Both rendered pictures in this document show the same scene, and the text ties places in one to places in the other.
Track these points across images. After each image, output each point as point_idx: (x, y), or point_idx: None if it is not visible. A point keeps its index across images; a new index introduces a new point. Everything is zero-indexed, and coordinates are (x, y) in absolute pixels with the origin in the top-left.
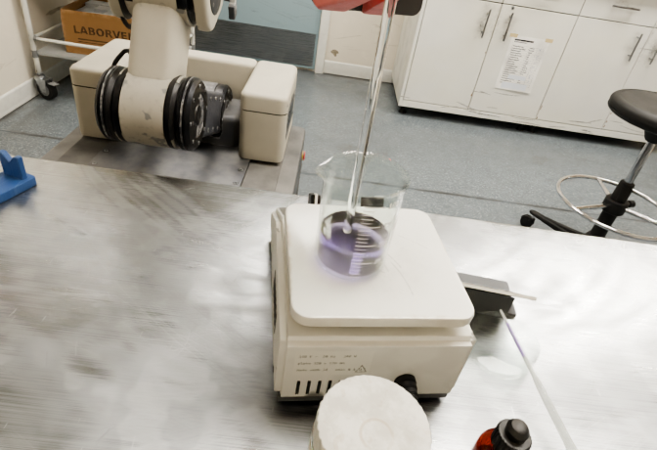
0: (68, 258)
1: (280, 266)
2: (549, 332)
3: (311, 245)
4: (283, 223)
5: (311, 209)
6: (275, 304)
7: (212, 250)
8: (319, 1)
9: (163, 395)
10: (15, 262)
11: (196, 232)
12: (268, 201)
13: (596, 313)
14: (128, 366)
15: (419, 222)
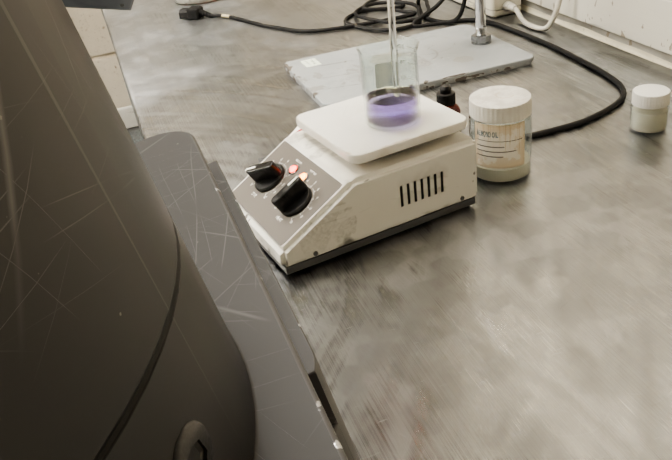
0: (465, 373)
1: (409, 165)
2: None
3: (396, 133)
4: (360, 175)
5: (350, 146)
6: (429, 181)
7: (356, 296)
8: None
9: (522, 244)
10: (511, 403)
11: (337, 320)
12: None
13: (262, 131)
14: (522, 268)
15: (315, 113)
